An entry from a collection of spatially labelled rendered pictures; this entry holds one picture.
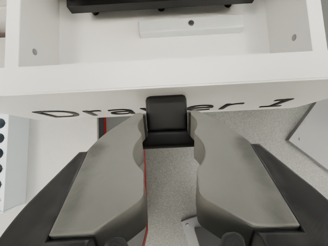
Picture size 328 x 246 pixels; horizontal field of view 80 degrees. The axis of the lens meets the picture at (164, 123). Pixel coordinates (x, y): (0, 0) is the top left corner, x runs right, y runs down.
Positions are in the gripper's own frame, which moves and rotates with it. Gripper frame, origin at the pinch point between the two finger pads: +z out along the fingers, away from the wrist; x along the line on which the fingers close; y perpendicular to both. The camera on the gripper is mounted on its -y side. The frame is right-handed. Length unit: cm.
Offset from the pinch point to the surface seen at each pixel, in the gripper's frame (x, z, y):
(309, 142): 71, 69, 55
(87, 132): -11.5, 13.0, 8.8
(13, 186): -20.1, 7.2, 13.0
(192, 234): 10, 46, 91
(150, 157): -9, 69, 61
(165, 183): -2, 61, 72
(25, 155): -20.0, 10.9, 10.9
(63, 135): -15.0, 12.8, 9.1
